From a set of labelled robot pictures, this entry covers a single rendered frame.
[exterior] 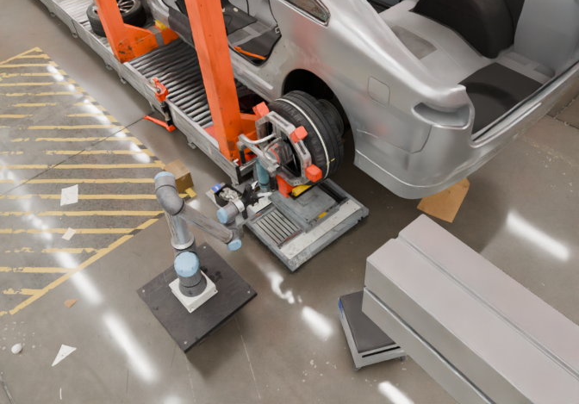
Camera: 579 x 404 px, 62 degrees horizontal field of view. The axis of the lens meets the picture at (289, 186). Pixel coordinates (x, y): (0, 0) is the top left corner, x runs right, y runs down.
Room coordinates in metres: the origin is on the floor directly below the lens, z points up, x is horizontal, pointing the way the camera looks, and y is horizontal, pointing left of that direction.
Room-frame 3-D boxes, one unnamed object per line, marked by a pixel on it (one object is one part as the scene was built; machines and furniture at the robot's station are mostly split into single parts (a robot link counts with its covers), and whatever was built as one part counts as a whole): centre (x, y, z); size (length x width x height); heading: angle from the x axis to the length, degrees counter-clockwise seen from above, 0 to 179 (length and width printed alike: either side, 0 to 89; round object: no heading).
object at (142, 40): (4.63, 1.28, 0.69); 0.52 x 0.17 x 0.35; 126
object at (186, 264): (1.77, 0.70, 0.57); 0.17 x 0.15 x 0.18; 11
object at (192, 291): (1.76, 0.70, 0.43); 0.19 x 0.19 x 0.10
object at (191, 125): (3.91, 1.13, 0.28); 2.47 x 0.09 x 0.22; 36
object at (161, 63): (4.14, 0.82, 0.14); 2.47 x 0.85 x 0.27; 36
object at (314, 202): (2.60, -0.12, 0.32); 0.40 x 0.30 x 0.28; 36
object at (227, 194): (2.38, 0.44, 0.51); 0.20 x 0.14 x 0.13; 45
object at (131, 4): (5.63, 1.89, 0.39); 0.66 x 0.66 x 0.24
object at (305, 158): (2.50, 0.02, 0.85); 0.54 x 0.07 x 0.54; 36
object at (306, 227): (2.62, -0.10, 0.13); 0.50 x 0.36 x 0.10; 36
